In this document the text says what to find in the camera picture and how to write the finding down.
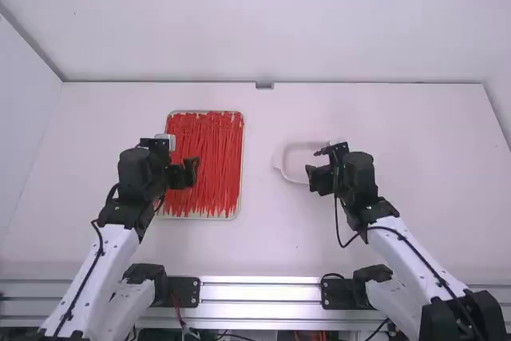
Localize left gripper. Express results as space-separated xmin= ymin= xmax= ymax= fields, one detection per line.
xmin=164 ymin=156 xmax=201 ymax=192

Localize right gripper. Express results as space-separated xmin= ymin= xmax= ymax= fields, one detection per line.
xmin=304 ymin=161 xmax=340 ymax=197

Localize white dish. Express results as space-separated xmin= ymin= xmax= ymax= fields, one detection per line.
xmin=271 ymin=139 xmax=349 ymax=188

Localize pale tray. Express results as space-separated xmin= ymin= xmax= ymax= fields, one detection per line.
xmin=153 ymin=109 xmax=247 ymax=222

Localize silver rails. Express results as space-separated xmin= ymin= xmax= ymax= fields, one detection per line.
xmin=0 ymin=275 xmax=511 ymax=333

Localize row of orange cable ties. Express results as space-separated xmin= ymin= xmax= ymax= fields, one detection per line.
xmin=164 ymin=111 xmax=245 ymax=220

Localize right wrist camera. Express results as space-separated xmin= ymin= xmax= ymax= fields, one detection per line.
xmin=313 ymin=141 xmax=350 ymax=163

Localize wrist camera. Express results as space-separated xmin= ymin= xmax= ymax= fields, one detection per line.
xmin=154 ymin=133 xmax=178 ymax=153
xmin=313 ymin=141 xmax=350 ymax=163

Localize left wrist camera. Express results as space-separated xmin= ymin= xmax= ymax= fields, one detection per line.
xmin=154 ymin=133 xmax=178 ymax=153

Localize black cable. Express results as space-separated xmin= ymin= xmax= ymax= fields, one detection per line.
xmin=90 ymin=182 xmax=121 ymax=257
xmin=333 ymin=196 xmax=371 ymax=250

